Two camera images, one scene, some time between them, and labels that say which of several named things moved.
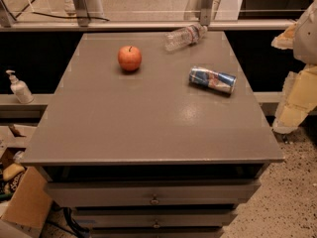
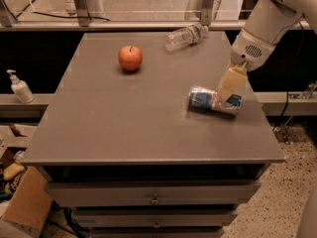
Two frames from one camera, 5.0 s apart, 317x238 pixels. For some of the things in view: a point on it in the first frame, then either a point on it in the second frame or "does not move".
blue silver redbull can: [218, 80] → [208, 99]
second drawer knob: [157, 225] does not move
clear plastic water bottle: [177, 39] does not move
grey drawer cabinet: [152, 135] does not move
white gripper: [307, 39] → [248, 51]
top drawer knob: [155, 200] does not move
